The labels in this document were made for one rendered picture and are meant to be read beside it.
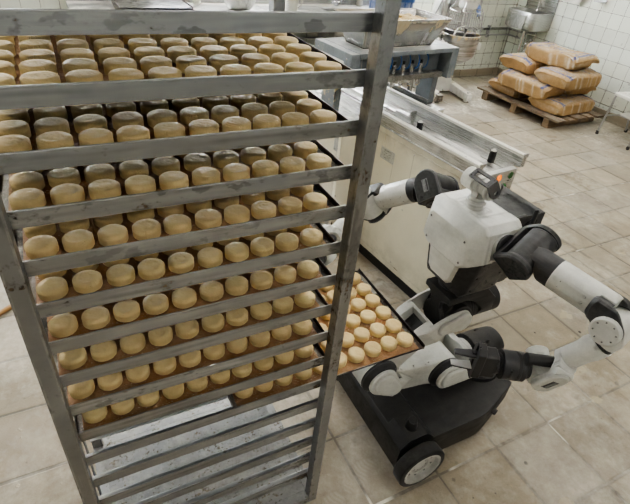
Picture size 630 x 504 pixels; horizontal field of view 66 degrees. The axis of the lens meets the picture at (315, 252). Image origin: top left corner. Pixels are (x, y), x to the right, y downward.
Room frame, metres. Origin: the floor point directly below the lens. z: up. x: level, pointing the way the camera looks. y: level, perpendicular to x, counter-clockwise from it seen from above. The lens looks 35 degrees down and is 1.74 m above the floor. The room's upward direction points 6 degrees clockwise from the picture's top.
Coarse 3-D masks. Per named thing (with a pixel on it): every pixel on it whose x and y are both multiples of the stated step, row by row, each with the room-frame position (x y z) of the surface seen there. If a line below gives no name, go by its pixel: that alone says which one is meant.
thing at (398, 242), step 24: (384, 144) 2.42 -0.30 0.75; (408, 144) 2.28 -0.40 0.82; (456, 144) 2.31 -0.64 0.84; (384, 168) 2.39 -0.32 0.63; (408, 168) 2.25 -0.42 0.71; (432, 168) 2.13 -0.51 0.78; (456, 168) 2.02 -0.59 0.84; (408, 216) 2.19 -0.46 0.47; (360, 240) 2.47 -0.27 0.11; (384, 240) 2.30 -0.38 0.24; (408, 240) 2.16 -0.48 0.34; (384, 264) 2.27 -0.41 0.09; (408, 264) 2.13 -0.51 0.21; (408, 288) 2.13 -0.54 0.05
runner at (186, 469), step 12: (312, 420) 0.89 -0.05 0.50; (276, 432) 0.84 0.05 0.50; (288, 432) 0.83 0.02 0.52; (240, 444) 0.79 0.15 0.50; (252, 444) 0.78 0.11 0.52; (264, 444) 0.79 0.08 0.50; (216, 456) 0.73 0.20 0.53; (228, 456) 0.74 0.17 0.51; (180, 468) 0.70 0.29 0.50; (192, 468) 0.69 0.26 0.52; (144, 480) 0.66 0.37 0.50; (156, 480) 0.65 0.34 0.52; (168, 480) 0.66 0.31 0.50; (120, 492) 0.61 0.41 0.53; (132, 492) 0.62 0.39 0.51
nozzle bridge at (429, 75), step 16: (320, 48) 2.63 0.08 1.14; (336, 48) 2.52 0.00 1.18; (352, 48) 2.54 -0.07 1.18; (400, 48) 2.65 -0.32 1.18; (416, 48) 2.69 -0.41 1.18; (432, 48) 2.73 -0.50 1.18; (448, 48) 2.78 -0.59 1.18; (352, 64) 2.41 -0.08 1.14; (416, 64) 2.77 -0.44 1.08; (432, 64) 2.84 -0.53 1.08; (448, 64) 2.80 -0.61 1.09; (400, 80) 2.65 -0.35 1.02; (432, 80) 2.89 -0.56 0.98; (336, 96) 2.50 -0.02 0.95; (432, 96) 2.91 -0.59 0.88
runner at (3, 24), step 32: (0, 32) 0.61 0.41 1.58; (32, 32) 0.63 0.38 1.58; (64, 32) 0.64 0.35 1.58; (96, 32) 0.66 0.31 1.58; (128, 32) 0.68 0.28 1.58; (160, 32) 0.70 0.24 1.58; (192, 32) 0.72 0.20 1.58; (224, 32) 0.75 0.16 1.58; (256, 32) 0.77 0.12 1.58; (288, 32) 0.80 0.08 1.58; (320, 32) 0.82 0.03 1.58
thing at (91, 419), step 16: (288, 352) 0.88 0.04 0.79; (304, 352) 0.88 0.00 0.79; (240, 368) 0.81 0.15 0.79; (256, 368) 0.83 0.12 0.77; (272, 368) 0.84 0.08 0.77; (192, 384) 0.74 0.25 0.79; (208, 384) 0.76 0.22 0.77; (224, 384) 0.77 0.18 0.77; (128, 400) 0.68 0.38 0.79; (144, 400) 0.69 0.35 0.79; (160, 400) 0.70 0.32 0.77; (176, 400) 0.71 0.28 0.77; (96, 416) 0.63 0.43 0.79; (112, 416) 0.65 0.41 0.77; (128, 416) 0.65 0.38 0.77
